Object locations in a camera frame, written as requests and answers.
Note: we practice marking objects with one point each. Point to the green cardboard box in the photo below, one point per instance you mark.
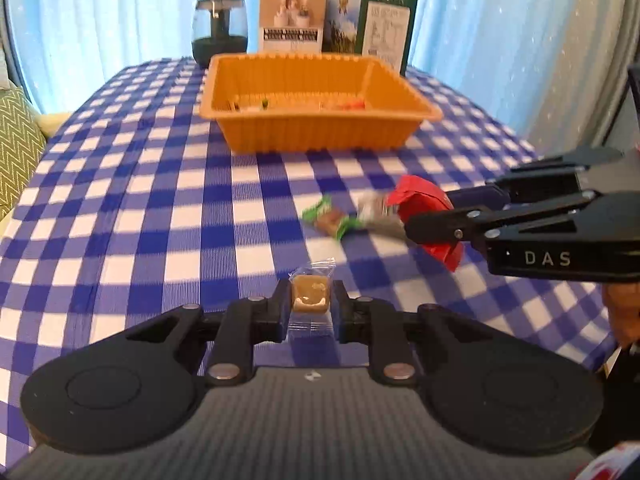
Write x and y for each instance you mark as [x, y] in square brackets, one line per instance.
[385, 25]

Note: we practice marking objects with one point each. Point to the person's right hand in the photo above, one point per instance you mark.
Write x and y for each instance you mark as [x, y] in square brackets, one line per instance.
[622, 312]

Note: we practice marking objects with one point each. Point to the grey clear snack packet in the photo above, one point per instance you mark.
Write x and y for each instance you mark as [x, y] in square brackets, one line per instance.
[375, 212]

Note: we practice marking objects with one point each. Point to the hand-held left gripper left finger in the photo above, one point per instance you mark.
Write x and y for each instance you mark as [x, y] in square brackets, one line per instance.
[286, 305]

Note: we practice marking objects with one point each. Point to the green wrapped snack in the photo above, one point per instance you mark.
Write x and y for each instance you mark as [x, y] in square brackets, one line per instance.
[330, 219]

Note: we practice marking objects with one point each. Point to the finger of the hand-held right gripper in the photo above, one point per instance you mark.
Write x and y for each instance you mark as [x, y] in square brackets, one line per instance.
[450, 227]
[475, 197]

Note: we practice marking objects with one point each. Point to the person's patterned clothing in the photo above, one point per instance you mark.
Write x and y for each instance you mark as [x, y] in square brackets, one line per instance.
[610, 465]

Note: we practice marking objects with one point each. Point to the dark glass jar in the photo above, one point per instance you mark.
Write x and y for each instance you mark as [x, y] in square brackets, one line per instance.
[220, 25]

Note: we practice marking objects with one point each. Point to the blue star curtain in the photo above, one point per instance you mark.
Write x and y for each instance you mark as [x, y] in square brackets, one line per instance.
[125, 10]

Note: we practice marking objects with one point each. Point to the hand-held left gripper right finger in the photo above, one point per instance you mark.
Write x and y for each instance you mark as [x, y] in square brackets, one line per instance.
[339, 305]

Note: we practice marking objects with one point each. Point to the light green sofa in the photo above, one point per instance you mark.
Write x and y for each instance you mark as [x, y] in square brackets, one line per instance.
[52, 122]

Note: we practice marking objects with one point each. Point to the blue checkered tablecloth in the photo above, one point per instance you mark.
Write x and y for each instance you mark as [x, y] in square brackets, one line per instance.
[150, 210]

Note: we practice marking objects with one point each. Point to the clear brown candy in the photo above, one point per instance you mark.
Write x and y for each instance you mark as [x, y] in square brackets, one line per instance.
[310, 295]

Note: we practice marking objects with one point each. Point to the large red snack packet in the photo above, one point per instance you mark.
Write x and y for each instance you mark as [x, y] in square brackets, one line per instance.
[420, 197]

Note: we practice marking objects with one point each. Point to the grey curtain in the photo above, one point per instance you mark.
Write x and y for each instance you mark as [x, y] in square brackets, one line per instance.
[600, 35]

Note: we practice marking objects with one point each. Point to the white cardboard box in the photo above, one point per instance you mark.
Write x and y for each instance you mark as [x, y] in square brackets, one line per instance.
[292, 15]

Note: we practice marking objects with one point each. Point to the green chevron pillow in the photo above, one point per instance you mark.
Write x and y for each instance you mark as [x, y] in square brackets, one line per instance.
[17, 145]

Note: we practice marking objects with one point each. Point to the orange plastic tray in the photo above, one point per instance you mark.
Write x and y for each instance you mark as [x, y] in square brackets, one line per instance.
[310, 132]

